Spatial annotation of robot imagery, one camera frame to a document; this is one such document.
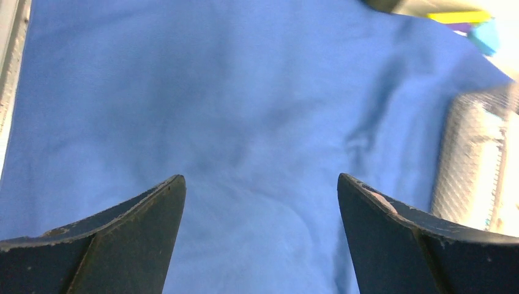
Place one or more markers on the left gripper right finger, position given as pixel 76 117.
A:
pixel 397 248

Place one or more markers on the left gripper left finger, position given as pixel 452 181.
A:
pixel 124 249

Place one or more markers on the wire mesh steel basket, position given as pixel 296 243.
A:
pixel 477 181

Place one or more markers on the blue surgical drape cloth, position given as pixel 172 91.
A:
pixel 259 104

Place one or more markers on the white blue wedge block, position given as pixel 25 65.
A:
pixel 485 37

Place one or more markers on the yellow green block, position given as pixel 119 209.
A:
pixel 472 17

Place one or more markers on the aluminium frame rail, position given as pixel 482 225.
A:
pixel 15 15

